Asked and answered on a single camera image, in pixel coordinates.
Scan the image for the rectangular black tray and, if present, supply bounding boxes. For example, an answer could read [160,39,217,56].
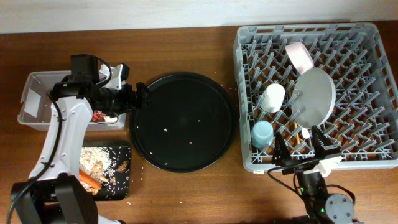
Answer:
[40,141,132,202]

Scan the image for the wooden chopstick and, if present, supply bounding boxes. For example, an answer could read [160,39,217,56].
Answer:
[287,79,300,145]

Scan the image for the brown food lump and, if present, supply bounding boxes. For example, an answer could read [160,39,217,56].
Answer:
[116,161,129,173]

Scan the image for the clear plastic bin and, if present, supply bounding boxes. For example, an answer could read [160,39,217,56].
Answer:
[17,71,126,133]

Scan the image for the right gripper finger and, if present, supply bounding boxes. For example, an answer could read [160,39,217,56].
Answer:
[271,132,292,166]
[311,126,341,159]

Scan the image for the red snack wrapper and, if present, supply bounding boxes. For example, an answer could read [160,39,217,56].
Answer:
[91,110,106,122]

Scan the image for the white plastic fork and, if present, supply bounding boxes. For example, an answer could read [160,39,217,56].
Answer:
[301,128,310,139]

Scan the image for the rice and food scraps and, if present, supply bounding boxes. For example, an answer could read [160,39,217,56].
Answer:
[80,146,131,201]

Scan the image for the white cup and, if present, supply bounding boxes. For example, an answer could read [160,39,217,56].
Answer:
[260,83,285,113]

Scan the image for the grey dishwasher rack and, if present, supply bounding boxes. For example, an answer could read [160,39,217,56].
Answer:
[233,23,397,174]

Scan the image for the pink bowl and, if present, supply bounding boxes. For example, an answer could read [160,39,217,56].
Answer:
[285,42,314,75]

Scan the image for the round black tray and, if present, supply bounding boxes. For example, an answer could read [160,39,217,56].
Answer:
[129,72,238,173]

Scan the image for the grey plate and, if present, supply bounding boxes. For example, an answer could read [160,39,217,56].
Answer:
[291,68,336,129]

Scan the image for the light blue cup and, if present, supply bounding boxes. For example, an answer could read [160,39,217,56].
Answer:
[251,121,274,149]

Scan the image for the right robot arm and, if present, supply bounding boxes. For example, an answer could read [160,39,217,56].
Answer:
[267,126,356,223]

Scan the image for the orange carrot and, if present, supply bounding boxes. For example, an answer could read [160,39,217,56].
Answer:
[79,170,101,190]

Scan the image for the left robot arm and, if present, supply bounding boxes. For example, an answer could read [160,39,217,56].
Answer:
[7,64,150,223]

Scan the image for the white tissue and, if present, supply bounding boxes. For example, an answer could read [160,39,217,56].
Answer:
[104,114,119,123]

